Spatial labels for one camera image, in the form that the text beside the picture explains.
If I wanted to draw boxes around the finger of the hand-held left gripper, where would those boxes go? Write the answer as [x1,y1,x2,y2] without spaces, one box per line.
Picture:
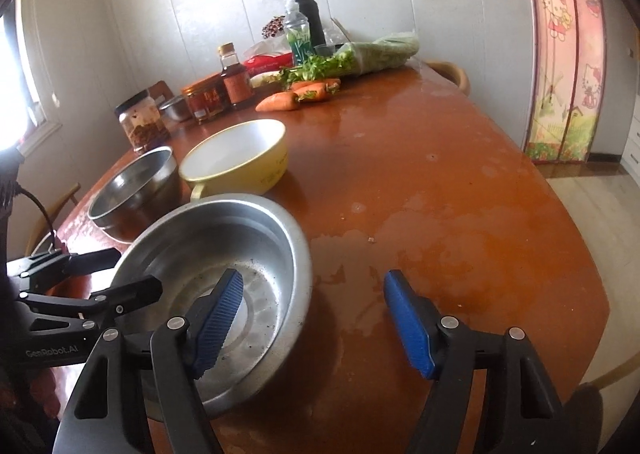
[15,275,163,332]
[7,247,122,295]

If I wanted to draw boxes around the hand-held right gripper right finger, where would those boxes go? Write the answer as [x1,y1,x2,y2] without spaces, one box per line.
[383,270,576,454]

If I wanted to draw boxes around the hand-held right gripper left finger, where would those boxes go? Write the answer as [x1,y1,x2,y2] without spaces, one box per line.
[52,268,245,454]

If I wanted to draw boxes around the deep steel bowl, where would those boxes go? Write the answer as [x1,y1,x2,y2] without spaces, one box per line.
[87,146,183,235]
[89,214,166,243]

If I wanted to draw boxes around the shallow steel bowl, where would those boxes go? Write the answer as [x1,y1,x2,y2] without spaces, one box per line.
[107,194,313,417]

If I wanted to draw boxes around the yellow bowl with handle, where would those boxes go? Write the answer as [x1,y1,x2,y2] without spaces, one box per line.
[178,119,289,201]

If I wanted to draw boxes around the black-lidded pickle jar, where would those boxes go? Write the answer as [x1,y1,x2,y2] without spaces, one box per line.
[114,89,172,155]

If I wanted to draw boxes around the small steel bowl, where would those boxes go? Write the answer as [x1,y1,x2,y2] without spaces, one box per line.
[159,95,193,124]

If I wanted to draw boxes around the window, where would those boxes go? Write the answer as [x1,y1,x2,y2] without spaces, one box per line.
[0,0,63,157]

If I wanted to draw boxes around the orange-lidded jar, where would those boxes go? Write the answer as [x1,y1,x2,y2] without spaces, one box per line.
[181,74,230,125]

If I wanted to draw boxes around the dark sauce bottle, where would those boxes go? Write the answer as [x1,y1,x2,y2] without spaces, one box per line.
[217,42,253,110]

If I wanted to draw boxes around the gold foil packet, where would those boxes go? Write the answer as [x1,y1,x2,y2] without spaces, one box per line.
[248,69,286,89]

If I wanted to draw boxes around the red and white packet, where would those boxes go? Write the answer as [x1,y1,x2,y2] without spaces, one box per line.
[243,51,296,79]

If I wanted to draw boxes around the bagged leafy greens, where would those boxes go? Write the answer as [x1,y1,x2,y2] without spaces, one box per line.
[277,31,421,87]

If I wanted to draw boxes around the white drawer cabinet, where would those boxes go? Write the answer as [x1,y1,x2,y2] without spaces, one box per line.
[620,99,640,175]

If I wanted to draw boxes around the clear green dish soap bottle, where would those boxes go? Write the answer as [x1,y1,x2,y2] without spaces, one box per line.
[282,0,315,66]

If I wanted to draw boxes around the dried flower bouquet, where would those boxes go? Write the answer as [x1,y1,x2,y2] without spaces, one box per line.
[261,15,287,40]

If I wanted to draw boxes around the pink cartoon cat curtain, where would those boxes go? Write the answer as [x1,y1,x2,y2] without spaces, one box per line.
[517,0,608,164]

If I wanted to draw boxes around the black thermos bottle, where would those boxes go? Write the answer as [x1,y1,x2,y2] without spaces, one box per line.
[286,0,327,49]

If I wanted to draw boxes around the black cable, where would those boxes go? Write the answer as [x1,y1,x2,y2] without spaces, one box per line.
[14,186,68,255]

